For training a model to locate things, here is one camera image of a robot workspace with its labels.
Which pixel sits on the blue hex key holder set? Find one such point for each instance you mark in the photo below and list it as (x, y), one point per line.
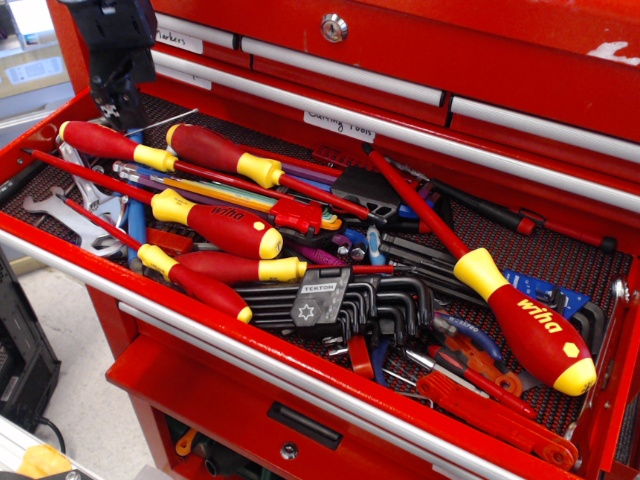
(560, 300)

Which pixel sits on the red yellow screwdriver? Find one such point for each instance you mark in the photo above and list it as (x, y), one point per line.
(205, 148)
(104, 142)

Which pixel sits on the silver adjustable wrench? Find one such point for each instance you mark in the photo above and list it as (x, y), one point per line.
(108, 207)

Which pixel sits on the silver chest lock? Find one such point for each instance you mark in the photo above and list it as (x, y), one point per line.
(334, 28)

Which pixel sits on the red screwdriver under centre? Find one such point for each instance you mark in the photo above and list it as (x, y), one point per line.
(231, 269)

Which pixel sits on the red tool chest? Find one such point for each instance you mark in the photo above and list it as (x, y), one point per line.
(526, 58)

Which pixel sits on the blue handled tool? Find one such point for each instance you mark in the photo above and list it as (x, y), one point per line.
(136, 228)

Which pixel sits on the large red Wiha screwdriver right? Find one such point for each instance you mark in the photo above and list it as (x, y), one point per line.
(542, 340)

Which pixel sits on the black Tekton torx key set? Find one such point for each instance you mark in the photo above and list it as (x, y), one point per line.
(338, 303)

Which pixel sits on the blue handled pliers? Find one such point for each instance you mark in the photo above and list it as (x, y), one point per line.
(453, 327)

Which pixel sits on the small red screwdriver front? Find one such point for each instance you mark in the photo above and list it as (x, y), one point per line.
(204, 288)

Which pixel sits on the white Markers label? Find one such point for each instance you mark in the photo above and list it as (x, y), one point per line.
(179, 40)

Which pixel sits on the silver open end wrench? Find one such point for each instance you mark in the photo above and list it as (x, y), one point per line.
(92, 237)

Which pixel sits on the red folding key tool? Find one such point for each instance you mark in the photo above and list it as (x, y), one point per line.
(498, 420)

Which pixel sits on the black red thin screwdriver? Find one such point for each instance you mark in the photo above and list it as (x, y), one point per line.
(523, 222)

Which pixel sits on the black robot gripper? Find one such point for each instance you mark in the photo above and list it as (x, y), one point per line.
(119, 36)

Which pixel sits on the open red drawer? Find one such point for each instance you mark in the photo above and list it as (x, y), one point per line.
(413, 379)

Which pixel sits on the black box on floor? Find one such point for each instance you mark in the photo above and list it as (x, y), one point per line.
(29, 366)

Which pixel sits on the red Wiha screwdriver centre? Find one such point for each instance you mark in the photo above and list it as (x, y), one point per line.
(232, 229)

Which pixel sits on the white paper drawer label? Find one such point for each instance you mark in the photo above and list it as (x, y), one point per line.
(339, 127)

